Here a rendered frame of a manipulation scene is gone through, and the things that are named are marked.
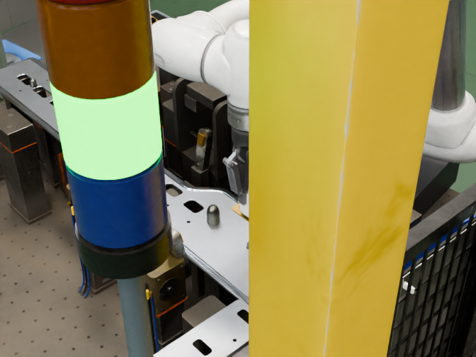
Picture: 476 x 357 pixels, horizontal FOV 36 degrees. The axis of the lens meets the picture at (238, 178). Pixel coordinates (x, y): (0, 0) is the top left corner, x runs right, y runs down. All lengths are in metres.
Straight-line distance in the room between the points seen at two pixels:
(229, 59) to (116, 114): 0.93
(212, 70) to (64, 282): 0.91
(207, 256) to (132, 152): 1.23
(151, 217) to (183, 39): 0.96
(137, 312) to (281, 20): 0.27
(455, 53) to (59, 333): 1.22
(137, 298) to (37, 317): 1.45
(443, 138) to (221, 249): 0.73
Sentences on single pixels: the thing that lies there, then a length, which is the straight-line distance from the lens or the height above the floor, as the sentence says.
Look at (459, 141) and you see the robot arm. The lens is 2.10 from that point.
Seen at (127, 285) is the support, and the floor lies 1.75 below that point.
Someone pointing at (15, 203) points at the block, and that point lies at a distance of 2.36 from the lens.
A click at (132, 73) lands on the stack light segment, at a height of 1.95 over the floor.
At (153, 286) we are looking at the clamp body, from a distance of 1.62.
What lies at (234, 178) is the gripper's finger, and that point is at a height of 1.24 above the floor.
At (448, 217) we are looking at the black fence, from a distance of 0.99.
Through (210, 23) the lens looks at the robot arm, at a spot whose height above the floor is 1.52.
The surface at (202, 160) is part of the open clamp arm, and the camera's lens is 1.95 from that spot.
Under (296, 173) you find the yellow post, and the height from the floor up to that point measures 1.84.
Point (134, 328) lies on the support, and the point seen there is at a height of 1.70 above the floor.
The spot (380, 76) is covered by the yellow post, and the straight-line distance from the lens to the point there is 0.49.
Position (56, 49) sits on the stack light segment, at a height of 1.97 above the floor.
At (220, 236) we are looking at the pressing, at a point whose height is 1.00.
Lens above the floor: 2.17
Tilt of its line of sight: 38 degrees down
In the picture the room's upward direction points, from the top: 1 degrees counter-clockwise
